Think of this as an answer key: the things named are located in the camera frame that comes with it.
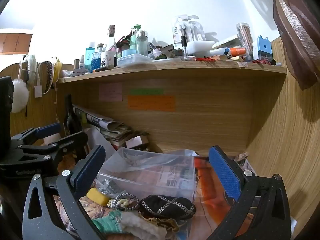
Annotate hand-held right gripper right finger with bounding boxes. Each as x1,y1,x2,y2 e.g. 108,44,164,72
207,145,292,240

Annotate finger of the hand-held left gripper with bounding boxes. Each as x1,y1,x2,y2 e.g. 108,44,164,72
10,123,62,147
17,131,88,160

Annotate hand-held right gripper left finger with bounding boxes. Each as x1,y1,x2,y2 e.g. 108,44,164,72
22,144,107,240

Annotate silver metal clips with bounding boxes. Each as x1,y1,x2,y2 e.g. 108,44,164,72
96,177,123,195

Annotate yellow sponge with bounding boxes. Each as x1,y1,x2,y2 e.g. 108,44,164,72
86,188,111,206

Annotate orange printed paper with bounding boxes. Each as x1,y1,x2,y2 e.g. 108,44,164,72
194,157,258,232

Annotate stack of newspapers and books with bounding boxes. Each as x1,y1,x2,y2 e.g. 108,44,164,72
72,105,133,146

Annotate white fluffy puff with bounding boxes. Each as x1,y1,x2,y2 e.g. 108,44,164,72
11,79,30,113

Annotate patterned headband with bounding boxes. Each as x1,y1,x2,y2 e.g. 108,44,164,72
44,61,54,94

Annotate green and white sock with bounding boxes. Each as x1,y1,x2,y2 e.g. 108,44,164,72
91,210,123,234

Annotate small pink white box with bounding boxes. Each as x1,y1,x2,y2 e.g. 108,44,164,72
125,135,150,149

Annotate pink sticky note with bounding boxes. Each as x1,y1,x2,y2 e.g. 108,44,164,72
99,83,123,102

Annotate yellow hanging item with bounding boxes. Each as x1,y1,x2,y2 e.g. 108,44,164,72
54,59,63,83

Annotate clear plastic storage box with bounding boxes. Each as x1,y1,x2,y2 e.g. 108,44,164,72
96,147,197,205

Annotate white fluffy headband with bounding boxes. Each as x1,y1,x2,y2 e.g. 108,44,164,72
23,54,38,85

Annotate wooden shelf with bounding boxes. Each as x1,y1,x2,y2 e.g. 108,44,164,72
56,59,288,157

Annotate beige gold fabric piece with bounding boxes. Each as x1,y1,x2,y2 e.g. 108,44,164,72
140,216,181,233

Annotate white fuzzy cloth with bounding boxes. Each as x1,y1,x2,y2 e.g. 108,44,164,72
120,214,167,239

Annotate blue bead jar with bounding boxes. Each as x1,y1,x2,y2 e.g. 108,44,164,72
92,52,102,72

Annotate blue liquid bottle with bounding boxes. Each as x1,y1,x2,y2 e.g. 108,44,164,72
85,42,96,72

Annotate orange sticky note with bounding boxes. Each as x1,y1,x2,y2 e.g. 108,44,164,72
128,95,176,112

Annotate white printed mug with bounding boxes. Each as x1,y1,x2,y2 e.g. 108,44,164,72
100,51,116,68

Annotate green sticky note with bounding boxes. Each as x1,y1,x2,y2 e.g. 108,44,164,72
129,88,164,96

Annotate clear lidded plastic case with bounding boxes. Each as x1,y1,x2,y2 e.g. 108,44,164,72
117,53,154,68

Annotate glass bottle with cork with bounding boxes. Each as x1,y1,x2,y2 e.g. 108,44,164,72
107,24,118,67

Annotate green pump bottle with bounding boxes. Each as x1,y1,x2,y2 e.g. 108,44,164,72
129,24,142,56

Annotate clear bottle silver cap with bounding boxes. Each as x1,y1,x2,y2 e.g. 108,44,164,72
136,30,149,57

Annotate small perfume bottle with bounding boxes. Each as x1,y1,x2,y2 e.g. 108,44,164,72
148,42,163,59

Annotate orange capped bottle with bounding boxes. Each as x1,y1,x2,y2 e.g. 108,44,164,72
230,47,247,57

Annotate white rectangular box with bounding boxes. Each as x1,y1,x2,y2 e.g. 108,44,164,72
186,40,213,56

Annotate blue box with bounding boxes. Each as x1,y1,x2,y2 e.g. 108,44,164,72
257,35,273,61

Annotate white tray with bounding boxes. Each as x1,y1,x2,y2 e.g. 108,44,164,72
212,35,242,49

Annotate black pen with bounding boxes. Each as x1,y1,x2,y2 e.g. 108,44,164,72
181,35,188,61

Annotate tall clear jar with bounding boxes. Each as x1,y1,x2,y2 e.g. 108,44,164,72
236,22,253,55

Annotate clear blister pack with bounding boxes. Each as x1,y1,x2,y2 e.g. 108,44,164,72
172,15,204,43

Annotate brown curtain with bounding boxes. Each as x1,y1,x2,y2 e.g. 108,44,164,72
273,0,320,91

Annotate white charger with cable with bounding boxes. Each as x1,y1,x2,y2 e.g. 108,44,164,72
30,61,43,98

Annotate beaded bracelet with shells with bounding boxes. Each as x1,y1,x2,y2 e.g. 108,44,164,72
108,193,140,211

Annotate black chain-trimmed pouch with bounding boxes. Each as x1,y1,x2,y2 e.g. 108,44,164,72
140,194,196,221

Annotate wooden wall cabinet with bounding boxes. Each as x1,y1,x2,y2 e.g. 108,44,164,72
0,32,33,55

